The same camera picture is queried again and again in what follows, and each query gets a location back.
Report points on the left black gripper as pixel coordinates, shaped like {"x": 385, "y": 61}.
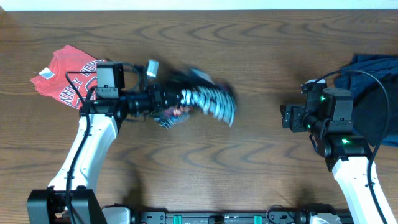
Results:
{"x": 156, "y": 101}

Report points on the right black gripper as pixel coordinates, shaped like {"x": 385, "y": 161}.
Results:
{"x": 294, "y": 113}

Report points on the black patterned sports jersey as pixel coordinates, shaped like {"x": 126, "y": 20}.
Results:
{"x": 194, "y": 90}

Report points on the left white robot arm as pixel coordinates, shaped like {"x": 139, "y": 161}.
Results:
{"x": 70, "y": 196}

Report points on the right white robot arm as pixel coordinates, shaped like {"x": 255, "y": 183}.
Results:
{"x": 327, "y": 117}

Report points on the dark blue clothes pile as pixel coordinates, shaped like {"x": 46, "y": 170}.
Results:
{"x": 367, "y": 76}

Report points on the red folded t-shirt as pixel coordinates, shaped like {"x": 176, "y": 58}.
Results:
{"x": 68, "y": 77}

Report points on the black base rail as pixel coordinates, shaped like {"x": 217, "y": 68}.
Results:
{"x": 276, "y": 214}

